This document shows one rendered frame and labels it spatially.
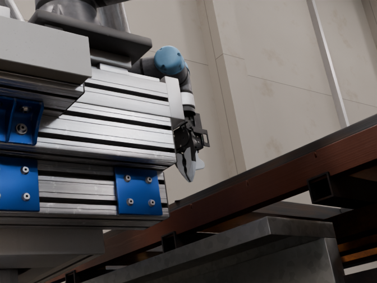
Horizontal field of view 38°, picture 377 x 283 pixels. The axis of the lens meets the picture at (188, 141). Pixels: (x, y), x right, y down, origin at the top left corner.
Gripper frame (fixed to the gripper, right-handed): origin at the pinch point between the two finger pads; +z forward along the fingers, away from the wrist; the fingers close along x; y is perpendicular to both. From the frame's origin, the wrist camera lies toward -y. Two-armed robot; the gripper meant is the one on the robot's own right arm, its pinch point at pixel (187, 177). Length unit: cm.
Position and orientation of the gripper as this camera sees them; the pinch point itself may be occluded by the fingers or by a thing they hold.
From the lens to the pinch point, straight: 149.1
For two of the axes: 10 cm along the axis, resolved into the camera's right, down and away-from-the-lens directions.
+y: 7.2, 1.5, 6.8
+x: -6.8, 3.6, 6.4
